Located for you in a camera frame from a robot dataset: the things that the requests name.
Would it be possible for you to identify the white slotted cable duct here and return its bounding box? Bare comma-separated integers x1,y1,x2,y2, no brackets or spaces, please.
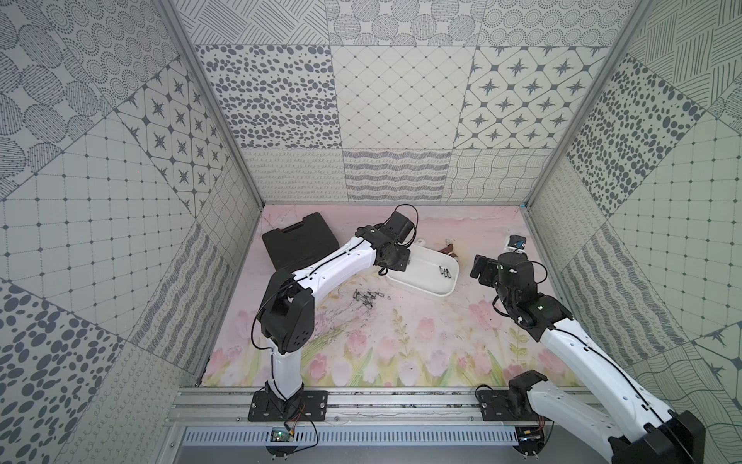
183,425,518,447

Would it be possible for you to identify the silver bit pile centre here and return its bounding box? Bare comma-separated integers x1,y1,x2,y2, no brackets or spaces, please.
353,290,378,309

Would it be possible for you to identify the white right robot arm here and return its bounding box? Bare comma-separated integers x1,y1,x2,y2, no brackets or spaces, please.
470,236,706,463

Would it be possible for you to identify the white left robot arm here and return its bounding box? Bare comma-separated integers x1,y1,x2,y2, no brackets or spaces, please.
253,209,419,403

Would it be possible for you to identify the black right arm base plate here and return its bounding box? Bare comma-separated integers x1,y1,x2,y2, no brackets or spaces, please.
475,386,550,423

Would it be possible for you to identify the aluminium mounting rail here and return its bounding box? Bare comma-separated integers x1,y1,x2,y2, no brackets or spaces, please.
164,387,539,426

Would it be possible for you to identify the white plastic storage box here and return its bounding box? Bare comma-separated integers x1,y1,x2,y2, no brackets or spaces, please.
386,245,460,299

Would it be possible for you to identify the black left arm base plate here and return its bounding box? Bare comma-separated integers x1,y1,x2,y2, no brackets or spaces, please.
247,387,328,423

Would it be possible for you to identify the black plastic tool case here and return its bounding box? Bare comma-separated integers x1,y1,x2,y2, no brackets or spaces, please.
262,213,340,272

